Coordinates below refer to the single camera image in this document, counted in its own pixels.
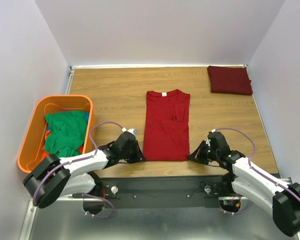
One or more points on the orange t shirt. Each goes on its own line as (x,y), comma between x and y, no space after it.
(46,149)

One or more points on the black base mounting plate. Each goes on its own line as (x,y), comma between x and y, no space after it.
(164,192)

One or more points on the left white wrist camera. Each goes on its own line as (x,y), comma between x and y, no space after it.
(133,130)

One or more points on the orange plastic basket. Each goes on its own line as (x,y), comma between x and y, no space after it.
(31,153)

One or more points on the blue garment in basket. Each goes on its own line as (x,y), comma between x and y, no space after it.
(87,115)

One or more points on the folded dark red t shirt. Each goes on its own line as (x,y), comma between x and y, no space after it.
(229,80)

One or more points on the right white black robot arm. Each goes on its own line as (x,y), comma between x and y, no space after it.
(276,196)

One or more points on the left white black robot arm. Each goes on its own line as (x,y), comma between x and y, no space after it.
(54,177)

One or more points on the green t shirt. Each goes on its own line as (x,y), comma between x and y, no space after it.
(68,132)

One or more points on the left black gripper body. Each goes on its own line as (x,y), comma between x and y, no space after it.
(132,155)

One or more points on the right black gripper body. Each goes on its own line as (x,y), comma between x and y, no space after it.
(205,153)

